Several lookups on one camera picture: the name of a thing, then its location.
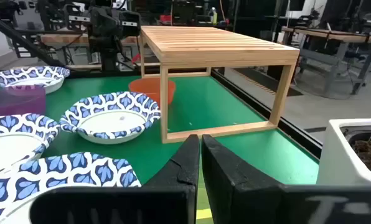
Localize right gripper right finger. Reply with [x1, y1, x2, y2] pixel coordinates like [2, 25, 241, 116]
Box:
[201, 134, 371, 224]

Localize red plastic cup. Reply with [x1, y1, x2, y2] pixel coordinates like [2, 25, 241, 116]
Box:
[128, 77, 176, 106]

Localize wooden table with grey legs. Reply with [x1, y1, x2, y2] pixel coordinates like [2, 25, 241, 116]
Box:
[281, 26, 371, 96]

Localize black hazard-striped floor mat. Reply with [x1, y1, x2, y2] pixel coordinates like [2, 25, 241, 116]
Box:
[232, 67, 303, 97]

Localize green table mat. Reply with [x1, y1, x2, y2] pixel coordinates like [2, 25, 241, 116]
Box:
[0, 75, 320, 224]

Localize slatted wooden shelf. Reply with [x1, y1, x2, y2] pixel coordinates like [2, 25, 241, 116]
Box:
[138, 25, 301, 144]

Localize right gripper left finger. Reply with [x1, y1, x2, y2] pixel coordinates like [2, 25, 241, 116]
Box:
[29, 134, 201, 224]

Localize wooden workbench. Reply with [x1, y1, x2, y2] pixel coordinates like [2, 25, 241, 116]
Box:
[40, 33, 141, 45]

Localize blue patterned paper plate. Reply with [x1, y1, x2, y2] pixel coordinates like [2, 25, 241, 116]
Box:
[59, 91, 161, 145]
[0, 113, 60, 177]
[0, 65, 70, 95]
[0, 151, 142, 224]

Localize white square planter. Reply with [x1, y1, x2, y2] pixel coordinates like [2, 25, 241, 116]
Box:
[316, 118, 371, 187]

